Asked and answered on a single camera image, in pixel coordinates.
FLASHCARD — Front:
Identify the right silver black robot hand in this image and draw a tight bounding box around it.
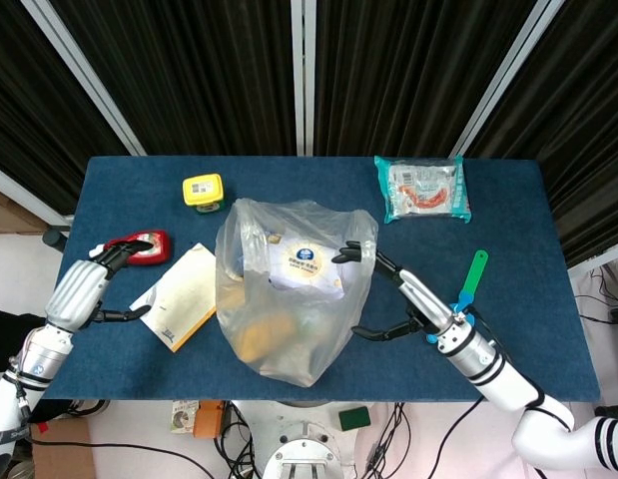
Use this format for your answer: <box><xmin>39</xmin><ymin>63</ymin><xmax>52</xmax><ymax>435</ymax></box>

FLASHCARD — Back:
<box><xmin>330</xmin><ymin>239</ymin><xmax>469</xmax><ymax>345</ymax></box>

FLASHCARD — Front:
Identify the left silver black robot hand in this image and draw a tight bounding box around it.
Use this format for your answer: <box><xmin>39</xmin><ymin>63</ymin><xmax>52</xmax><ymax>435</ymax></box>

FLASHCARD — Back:
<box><xmin>43</xmin><ymin>239</ymin><xmax>155</xmax><ymax>333</ymax></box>

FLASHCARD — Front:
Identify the red ketchup squeeze bottle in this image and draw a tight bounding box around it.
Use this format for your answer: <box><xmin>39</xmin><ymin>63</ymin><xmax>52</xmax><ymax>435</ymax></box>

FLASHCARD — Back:
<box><xmin>88</xmin><ymin>229</ymin><xmax>173</xmax><ymax>266</ymax></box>

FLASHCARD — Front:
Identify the clear plastic bag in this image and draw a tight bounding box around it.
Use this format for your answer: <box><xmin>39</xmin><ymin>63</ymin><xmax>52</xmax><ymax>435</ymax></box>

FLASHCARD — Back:
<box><xmin>214</xmin><ymin>198</ymin><xmax>379</xmax><ymax>388</ymax></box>

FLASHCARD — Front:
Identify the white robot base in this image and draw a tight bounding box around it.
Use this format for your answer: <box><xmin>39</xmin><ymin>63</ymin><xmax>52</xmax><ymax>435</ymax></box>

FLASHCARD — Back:
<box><xmin>233</xmin><ymin>398</ymin><xmax>389</xmax><ymax>479</ymax></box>

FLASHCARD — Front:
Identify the blue green hand clapper toy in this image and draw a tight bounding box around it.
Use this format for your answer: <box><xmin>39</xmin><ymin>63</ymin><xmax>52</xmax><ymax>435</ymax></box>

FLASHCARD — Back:
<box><xmin>426</xmin><ymin>248</ymin><xmax>490</xmax><ymax>345</ymax></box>

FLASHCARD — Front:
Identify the grey round knob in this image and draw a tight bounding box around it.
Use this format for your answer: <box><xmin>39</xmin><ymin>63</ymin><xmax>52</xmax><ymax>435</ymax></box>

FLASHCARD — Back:
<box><xmin>42</xmin><ymin>229</ymin><xmax>70</xmax><ymax>253</ymax></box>

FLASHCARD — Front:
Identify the blue table mat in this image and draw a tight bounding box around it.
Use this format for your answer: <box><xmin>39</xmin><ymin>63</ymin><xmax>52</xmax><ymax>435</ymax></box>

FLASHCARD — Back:
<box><xmin>32</xmin><ymin>156</ymin><xmax>602</xmax><ymax>403</ymax></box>

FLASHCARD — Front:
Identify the black fabric object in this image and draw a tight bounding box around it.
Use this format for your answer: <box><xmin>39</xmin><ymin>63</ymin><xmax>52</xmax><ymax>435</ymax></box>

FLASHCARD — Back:
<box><xmin>0</xmin><ymin>307</ymin><xmax>45</xmax><ymax>373</ymax></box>

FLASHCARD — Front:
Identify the brown cardboard box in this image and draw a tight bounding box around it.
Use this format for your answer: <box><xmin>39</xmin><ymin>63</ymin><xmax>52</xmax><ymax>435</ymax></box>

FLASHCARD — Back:
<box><xmin>0</xmin><ymin>187</ymin><xmax>45</xmax><ymax>236</ymax></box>
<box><xmin>31</xmin><ymin>421</ymin><xmax>98</xmax><ymax>479</ymax></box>

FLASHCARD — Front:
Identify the teal sausage snack packet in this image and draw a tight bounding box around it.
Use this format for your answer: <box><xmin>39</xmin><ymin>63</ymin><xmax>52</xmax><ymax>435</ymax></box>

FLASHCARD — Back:
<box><xmin>372</xmin><ymin>154</ymin><xmax>473</xmax><ymax>225</ymax></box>

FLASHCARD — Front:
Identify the white tub with blue logo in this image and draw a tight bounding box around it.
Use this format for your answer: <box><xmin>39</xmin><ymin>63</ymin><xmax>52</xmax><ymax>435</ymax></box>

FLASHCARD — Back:
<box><xmin>266</xmin><ymin>234</ymin><xmax>345</xmax><ymax>300</ymax></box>

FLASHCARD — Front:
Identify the green block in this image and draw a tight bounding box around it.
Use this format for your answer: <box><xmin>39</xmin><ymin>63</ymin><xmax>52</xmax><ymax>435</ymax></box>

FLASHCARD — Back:
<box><xmin>337</xmin><ymin>405</ymin><xmax>373</xmax><ymax>433</ymax></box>

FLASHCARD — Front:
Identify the brown round bread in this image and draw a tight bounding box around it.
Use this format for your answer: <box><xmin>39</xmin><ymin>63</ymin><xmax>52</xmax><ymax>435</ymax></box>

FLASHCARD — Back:
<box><xmin>238</xmin><ymin>316</ymin><xmax>296</xmax><ymax>363</ymax></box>

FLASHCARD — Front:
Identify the small box with round print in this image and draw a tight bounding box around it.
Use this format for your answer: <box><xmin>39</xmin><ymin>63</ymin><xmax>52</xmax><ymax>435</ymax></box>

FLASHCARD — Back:
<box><xmin>171</xmin><ymin>400</ymin><xmax>200</xmax><ymax>434</ymax></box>

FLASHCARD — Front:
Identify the yellow lid small jar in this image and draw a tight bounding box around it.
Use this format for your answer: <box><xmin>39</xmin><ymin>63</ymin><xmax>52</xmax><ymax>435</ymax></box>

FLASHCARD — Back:
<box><xmin>182</xmin><ymin>173</ymin><xmax>228</xmax><ymax>216</ymax></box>

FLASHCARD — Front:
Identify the orange box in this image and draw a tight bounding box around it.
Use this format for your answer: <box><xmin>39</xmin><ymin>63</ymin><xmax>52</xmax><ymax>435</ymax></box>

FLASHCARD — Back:
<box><xmin>192</xmin><ymin>400</ymin><xmax>225</xmax><ymax>439</ymax></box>

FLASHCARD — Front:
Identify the black pleated curtain panel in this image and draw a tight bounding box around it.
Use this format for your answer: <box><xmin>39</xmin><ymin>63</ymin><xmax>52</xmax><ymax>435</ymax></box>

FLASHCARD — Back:
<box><xmin>48</xmin><ymin>0</ymin><xmax>298</xmax><ymax>157</ymax></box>
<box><xmin>462</xmin><ymin>0</ymin><xmax>618</xmax><ymax>265</ymax></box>
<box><xmin>0</xmin><ymin>0</ymin><xmax>133</xmax><ymax>216</ymax></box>
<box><xmin>312</xmin><ymin>0</ymin><xmax>539</xmax><ymax>157</ymax></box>

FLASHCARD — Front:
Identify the grey aluminium frame post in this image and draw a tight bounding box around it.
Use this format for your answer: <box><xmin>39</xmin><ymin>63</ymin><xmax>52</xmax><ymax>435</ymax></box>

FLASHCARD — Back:
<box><xmin>291</xmin><ymin>0</ymin><xmax>317</xmax><ymax>157</ymax></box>
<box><xmin>0</xmin><ymin>162</ymin><xmax>73</xmax><ymax>229</ymax></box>
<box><xmin>567</xmin><ymin>243</ymin><xmax>618</xmax><ymax>273</ymax></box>
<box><xmin>447</xmin><ymin>0</ymin><xmax>567</xmax><ymax>159</ymax></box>
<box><xmin>21</xmin><ymin>0</ymin><xmax>148</xmax><ymax>157</ymax></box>

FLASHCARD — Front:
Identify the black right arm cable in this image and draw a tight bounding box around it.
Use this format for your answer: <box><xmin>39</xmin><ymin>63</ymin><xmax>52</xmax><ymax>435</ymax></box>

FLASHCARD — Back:
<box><xmin>431</xmin><ymin>397</ymin><xmax>484</xmax><ymax>479</ymax></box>

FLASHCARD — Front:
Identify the black floor cable bundle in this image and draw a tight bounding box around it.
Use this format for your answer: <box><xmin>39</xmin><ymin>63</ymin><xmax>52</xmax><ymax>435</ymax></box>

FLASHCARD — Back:
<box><xmin>365</xmin><ymin>401</ymin><xmax>409</xmax><ymax>475</ymax></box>
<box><xmin>213</xmin><ymin>401</ymin><xmax>263</xmax><ymax>479</ymax></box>

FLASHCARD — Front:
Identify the black long floor cable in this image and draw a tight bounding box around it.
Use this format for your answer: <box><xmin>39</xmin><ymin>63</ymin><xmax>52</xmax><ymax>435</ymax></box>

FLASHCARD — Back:
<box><xmin>31</xmin><ymin>437</ymin><xmax>220</xmax><ymax>465</ymax></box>

